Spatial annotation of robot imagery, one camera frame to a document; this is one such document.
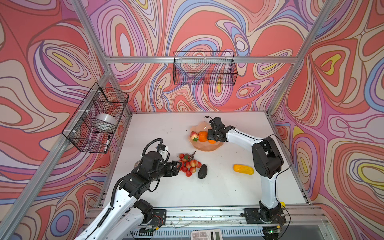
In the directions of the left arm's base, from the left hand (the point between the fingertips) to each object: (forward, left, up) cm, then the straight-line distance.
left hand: (178, 163), depth 74 cm
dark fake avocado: (+2, -13, -15) cm, 20 cm away
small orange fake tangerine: (+18, -19, -7) cm, 27 cm away
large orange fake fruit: (+24, -14, -11) cm, 30 cm away
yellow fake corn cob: (+3, -37, -14) cm, 40 cm away
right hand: (+25, -22, -13) cm, 36 cm away
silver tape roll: (+14, +35, +16) cm, 40 cm away
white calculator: (-28, -14, -15) cm, 35 cm away
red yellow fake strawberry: (+24, -8, -9) cm, 27 cm away
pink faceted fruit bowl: (+19, -16, -15) cm, 29 cm away
